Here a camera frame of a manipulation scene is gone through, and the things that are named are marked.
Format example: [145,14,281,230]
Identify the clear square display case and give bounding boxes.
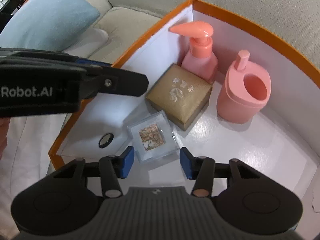
[127,111,178,164]

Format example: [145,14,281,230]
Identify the gold fabric jewelry box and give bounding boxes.
[146,64,212,131]

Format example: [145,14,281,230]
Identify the orange cardboard box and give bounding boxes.
[49,0,319,212]

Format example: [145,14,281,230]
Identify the pink pump bottle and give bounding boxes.
[169,21,219,83]

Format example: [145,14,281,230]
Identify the pink cup with spout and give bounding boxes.
[216,49,271,124]

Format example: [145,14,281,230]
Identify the person's left hand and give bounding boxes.
[0,118,10,159]

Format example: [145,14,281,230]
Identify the beige blanket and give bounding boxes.
[0,27,111,230]

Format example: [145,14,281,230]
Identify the light blue pillow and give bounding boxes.
[1,0,100,51]

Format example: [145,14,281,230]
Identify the small black ring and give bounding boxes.
[98,132,115,149]

